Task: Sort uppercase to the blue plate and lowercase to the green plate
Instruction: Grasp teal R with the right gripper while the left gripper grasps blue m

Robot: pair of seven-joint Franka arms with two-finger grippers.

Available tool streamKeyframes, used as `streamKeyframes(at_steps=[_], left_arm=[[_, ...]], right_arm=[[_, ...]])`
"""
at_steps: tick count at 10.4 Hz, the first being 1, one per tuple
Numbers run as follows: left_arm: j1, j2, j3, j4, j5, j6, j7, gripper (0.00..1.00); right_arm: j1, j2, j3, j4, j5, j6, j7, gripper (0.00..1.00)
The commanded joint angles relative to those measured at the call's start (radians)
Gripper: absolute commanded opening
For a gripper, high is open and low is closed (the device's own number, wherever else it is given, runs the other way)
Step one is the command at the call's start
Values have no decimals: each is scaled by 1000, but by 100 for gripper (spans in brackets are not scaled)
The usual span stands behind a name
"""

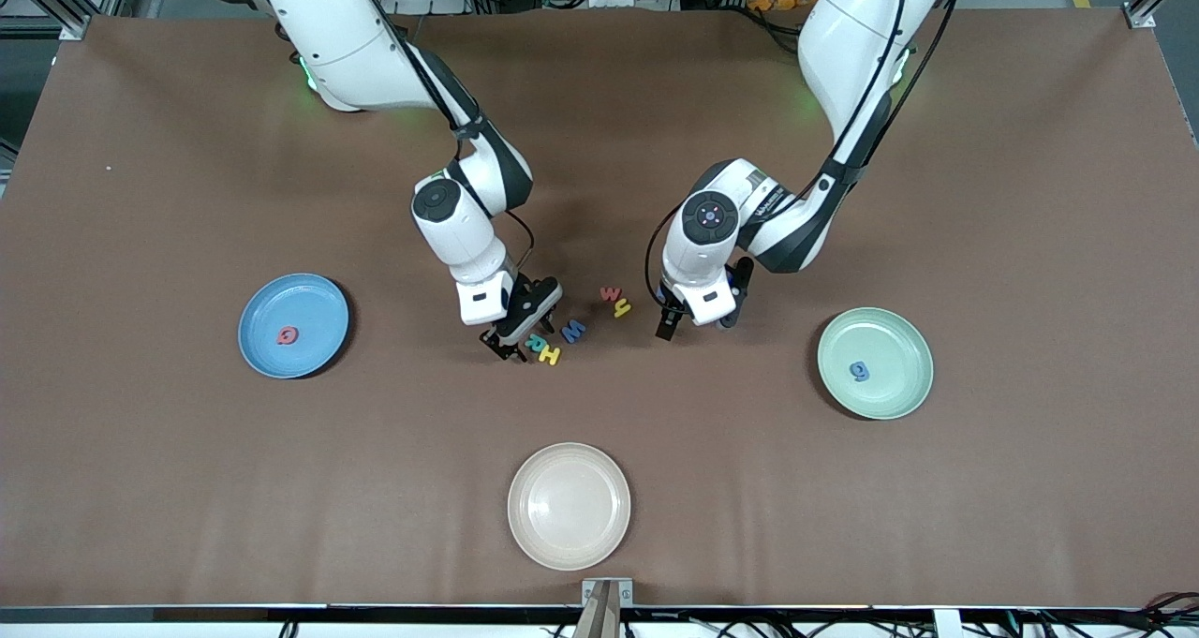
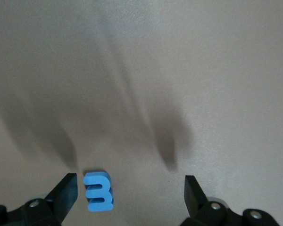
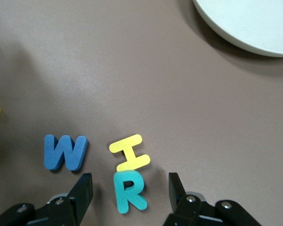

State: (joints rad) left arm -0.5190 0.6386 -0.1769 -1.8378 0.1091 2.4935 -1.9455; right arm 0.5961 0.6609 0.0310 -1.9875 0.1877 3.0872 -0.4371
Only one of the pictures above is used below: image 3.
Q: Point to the teal uppercase R foam letter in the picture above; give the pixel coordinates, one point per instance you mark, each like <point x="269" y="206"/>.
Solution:
<point x="120" y="195"/>

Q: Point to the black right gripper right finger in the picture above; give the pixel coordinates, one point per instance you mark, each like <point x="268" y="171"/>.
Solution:
<point x="179" y="204"/>

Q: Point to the yellow uppercase H foam letter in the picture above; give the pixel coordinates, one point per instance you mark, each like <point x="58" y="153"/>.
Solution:
<point x="132" y="154"/>

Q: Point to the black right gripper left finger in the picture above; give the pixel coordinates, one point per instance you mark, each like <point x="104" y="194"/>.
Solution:
<point x="80" y="195"/>

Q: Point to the cream plate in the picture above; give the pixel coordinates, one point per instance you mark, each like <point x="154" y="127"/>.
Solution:
<point x="250" y="21"/>

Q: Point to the blue uppercase W foam letter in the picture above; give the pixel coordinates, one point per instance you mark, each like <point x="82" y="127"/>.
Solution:
<point x="50" y="150"/>

